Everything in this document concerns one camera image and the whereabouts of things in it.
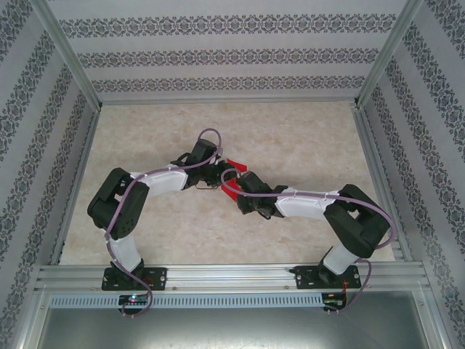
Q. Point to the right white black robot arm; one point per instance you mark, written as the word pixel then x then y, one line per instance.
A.
pixel 301 203

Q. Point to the aluminium mounting rail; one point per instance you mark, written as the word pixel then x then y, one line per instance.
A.
pixel 225 276

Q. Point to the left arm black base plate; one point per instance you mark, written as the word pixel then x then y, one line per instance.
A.
pixel 158 278

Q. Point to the grey metal sheet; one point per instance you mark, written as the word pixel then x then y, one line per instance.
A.
pixel 232 331

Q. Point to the aluminium table side rail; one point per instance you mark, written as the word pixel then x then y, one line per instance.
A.
pixel 379 181
pixel 77 181

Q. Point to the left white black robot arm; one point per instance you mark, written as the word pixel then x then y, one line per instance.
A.
pixel 163 183

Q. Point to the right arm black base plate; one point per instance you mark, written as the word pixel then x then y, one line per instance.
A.
pixel 305 278

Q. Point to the aluminium frame post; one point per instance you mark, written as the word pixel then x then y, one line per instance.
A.
pixel 69 54
pixel 388 54

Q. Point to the aluminium frame beam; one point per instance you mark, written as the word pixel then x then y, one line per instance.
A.
pixel 436 320
pixel 32 320

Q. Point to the aluminium back rail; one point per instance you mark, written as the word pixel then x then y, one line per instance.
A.
pixel 225 101

